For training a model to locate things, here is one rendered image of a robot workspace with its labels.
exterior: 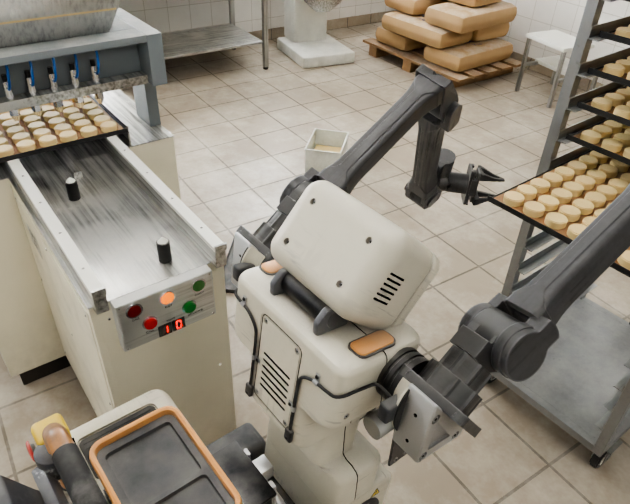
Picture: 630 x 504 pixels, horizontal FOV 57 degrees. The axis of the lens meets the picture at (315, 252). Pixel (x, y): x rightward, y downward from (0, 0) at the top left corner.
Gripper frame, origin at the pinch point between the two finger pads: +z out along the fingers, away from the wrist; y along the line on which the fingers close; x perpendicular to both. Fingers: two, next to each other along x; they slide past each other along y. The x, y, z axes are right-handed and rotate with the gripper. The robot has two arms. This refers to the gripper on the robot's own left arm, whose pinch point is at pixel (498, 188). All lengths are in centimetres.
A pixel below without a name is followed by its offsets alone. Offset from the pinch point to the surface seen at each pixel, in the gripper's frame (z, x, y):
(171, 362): -80, 43, 42
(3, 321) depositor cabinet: -149, 12, 66
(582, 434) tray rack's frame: 44, 14, 75
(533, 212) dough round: 3.8, 22.0, -4.5
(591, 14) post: 10.2, -2.4, -46.5
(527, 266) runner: 18.6, -10.5, 30.0
